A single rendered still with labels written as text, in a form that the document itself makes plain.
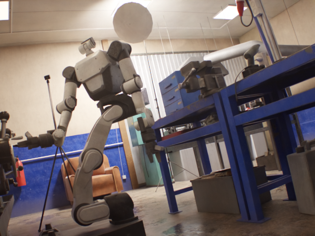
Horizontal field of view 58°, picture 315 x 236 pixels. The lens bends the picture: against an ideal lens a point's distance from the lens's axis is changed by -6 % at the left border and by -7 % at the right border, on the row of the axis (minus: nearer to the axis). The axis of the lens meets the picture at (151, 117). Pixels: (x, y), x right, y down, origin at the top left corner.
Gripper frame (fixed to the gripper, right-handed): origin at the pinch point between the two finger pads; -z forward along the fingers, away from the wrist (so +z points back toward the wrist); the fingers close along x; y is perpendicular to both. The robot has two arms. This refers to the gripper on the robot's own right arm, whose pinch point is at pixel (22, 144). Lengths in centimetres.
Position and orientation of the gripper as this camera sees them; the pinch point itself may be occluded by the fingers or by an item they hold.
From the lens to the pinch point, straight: 196.7
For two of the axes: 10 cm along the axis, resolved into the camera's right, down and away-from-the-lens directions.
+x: 3.6, -3.9, -8.5
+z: 8.9, -1.4, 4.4
